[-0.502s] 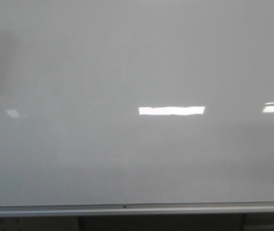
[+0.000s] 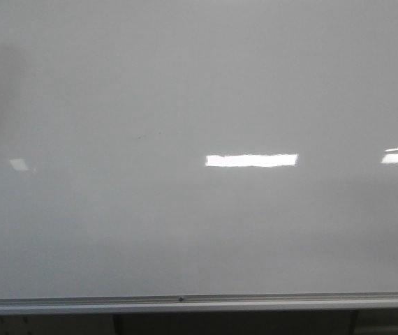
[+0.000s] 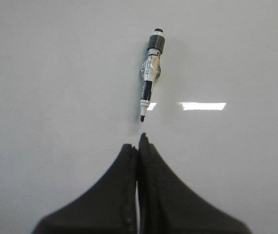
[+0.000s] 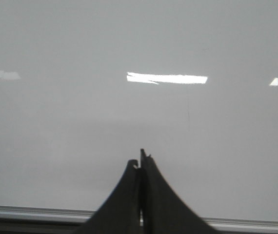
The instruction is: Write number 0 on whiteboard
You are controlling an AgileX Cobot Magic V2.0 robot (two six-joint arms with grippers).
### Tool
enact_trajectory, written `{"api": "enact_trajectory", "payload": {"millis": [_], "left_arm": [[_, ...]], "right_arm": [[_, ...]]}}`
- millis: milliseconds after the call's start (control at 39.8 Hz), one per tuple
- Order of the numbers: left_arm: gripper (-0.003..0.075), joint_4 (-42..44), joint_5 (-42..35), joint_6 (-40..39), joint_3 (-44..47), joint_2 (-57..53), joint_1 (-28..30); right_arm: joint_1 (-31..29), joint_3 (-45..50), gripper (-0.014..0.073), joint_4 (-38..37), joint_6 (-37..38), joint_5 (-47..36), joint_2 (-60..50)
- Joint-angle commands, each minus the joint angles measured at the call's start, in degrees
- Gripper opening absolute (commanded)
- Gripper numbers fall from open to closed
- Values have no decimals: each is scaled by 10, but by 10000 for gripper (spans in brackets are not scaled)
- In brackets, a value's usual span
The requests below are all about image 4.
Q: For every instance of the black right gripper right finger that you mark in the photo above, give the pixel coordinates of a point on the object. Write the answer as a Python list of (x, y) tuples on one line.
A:
[(163, 211)]

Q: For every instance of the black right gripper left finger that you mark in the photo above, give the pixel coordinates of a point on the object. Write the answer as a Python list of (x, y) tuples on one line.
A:
[(120, 213)]

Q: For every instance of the white whiteboard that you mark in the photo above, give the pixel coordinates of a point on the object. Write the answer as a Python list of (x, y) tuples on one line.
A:
[(86, 84)]

